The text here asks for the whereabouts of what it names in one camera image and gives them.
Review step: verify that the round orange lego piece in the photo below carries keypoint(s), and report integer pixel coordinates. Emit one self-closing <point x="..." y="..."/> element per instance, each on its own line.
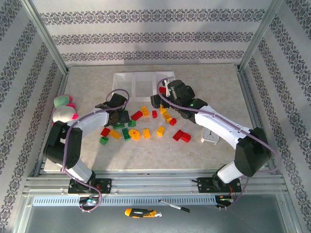
<point x="134" y="134"/>

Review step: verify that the long green lego brick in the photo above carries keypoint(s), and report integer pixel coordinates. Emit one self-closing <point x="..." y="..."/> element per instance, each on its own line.
<point x="118" y="126"/>
<point x="126" y="134"/>

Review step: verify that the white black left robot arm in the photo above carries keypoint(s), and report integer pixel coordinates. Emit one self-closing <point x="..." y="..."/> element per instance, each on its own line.
<point x="94" y="120"/>

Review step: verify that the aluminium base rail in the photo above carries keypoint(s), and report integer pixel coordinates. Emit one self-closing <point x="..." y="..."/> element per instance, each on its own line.
<point x="150" y="184"/>

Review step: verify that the grey metal shelf plate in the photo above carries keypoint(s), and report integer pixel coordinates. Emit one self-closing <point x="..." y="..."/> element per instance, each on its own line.
<point x="218" y="221"/>

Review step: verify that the orange black screwdriver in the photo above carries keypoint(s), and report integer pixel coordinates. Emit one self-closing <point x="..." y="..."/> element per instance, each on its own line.
<point x="138" y="213"/>

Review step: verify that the aluminium side rail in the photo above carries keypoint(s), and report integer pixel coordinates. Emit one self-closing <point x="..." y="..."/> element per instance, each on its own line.
<point x="248" y="97"/>
<point x="62" y="85"/>

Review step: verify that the yellow lego brick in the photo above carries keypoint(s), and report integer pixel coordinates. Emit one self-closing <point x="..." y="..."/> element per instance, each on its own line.
<point x="160" y="131"/>
<point x="146" y="133"/>
<point x="167" y="117"/>
<point x="163" y="111"/>
<point x="145" y="111"/>
<point x="114" y="134"/>

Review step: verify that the black marker pen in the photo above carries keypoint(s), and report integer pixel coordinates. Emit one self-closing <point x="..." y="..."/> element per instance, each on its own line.
<point x="179" y="208"/>

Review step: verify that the white green pink plush toy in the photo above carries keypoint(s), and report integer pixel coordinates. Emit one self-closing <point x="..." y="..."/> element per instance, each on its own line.
<point x="64" y="114"/>

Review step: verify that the white alarm clock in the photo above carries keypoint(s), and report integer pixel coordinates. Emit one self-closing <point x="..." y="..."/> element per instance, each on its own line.
<point x="209" y="136"/>

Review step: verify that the small red lego brick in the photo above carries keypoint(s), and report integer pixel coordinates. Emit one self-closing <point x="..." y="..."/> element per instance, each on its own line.
<point x="154" y="114"/>
<point x="173" y="121"/>

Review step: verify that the small circuit board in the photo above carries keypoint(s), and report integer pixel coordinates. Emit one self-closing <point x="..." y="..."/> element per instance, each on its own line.
<point x="224" y="199"/>
<point x="88" y="200"/>

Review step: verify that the aluminium frame post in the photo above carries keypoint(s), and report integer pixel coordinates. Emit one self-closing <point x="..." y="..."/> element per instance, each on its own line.
<point x="259" y="36"/>
<point x="45" y="36"/>

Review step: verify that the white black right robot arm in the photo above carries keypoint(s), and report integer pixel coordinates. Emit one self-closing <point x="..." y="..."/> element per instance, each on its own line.
<point x="218" y="126"/>

